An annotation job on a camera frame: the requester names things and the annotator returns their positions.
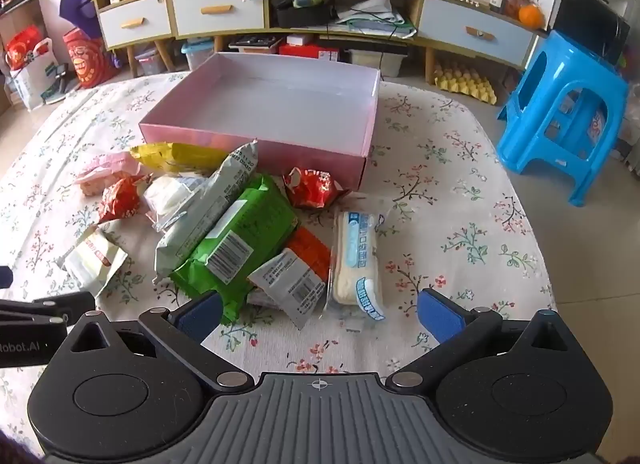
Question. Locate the person's dark purple clothing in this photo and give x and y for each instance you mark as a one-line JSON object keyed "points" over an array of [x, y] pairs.
{"points": [[15, 451]]}

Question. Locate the pile of papers and cloth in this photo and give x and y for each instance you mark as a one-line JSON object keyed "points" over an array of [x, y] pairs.
{"points": [[370, 13]]}

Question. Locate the wooden storage rack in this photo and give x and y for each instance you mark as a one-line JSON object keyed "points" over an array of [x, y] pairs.
{"points": [[20, 8]]}

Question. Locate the red gift bag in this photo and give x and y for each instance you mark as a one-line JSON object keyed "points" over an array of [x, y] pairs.
{"points": [[22, 46]]}

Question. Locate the red printed bag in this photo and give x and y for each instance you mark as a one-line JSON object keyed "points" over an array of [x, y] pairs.
{"points": [[87, 61]]}

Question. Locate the pink snack packet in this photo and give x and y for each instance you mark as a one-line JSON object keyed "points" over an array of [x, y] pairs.
{"points": [[100, 173]]}

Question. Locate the black keyboard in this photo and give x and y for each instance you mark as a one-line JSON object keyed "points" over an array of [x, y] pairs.
{"points": [[255, 42]]}

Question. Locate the white shopping bag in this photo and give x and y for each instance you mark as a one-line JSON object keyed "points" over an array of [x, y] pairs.
{"points": [[32, 83]]}

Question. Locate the black white microwave oven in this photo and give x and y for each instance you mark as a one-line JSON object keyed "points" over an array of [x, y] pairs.
{"points": [[590, 23]]}

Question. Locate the purple hat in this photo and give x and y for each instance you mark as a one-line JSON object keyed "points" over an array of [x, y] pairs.
{"points": [[80, 3]]}

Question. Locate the blue lidded plastic container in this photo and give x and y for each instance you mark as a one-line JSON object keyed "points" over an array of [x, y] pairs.
{"points": [[197, 53]]}

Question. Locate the wooden low cabinet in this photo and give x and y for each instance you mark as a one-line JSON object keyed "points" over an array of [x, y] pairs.
{"points": [[415, 11]]}

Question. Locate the yellow snack packet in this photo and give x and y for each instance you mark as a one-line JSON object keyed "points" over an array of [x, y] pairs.
{"points": [[175, 156]]}

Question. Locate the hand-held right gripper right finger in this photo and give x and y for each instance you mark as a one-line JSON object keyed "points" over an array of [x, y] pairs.
{"points": [[440, 316]]}

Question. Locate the beige white snack packet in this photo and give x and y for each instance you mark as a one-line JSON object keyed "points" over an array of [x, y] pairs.
{"points": [[95, 256]]}

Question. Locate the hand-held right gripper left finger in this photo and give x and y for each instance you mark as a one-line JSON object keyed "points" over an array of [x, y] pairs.
{"points": [[200, 316]]}

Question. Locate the blue plastic stool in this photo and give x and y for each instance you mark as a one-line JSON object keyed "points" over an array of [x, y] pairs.
{"points": [[565, 93]]}

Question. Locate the orange snack packet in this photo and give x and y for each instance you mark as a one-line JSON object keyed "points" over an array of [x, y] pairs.
{"points": [[312, 249]]}

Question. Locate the clear packet with white cake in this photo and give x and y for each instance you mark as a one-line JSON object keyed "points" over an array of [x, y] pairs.
{"points": [[167, 196]]}

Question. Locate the green snack packet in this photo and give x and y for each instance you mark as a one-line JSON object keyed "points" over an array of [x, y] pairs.
{"points": [[250, 224]]}

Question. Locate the orange fruit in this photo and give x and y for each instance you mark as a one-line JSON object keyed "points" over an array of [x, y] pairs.
{"points": [[531, 16]]}

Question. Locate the pink cardboard box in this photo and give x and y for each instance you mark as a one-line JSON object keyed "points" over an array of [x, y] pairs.
{"points": [[280, 93]]}

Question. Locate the red snack packet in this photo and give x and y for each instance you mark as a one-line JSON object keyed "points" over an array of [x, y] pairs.
{"points": [[120, 199], [312, 186]]}

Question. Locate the clear storage bin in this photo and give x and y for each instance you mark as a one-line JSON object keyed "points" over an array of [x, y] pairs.
{"points": [[375, 61]]}

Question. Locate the small clear plastic container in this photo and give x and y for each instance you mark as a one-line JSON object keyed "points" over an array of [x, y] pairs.
{"points": [[150, 63]]}

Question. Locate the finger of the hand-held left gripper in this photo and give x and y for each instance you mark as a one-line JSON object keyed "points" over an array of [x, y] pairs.
{"points": [[70, 303], [4, 277]]}

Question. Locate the red box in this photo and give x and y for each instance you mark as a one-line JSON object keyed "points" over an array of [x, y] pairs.
{"points": [[310, 51]]}

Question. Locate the pale blue drawer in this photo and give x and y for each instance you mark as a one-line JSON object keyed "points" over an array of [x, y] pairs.
{"points": [[450, 38]]}

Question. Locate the yellow egg tray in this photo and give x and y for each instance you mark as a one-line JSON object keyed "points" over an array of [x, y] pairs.
{"points": [[465, 83]]}

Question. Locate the black case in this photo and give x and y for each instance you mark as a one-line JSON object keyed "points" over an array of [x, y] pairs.
{"points": [[300, 16]]}

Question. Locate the grey cookie packet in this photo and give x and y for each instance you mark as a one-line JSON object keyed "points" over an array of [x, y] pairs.
{"points": [[220, 199]]}

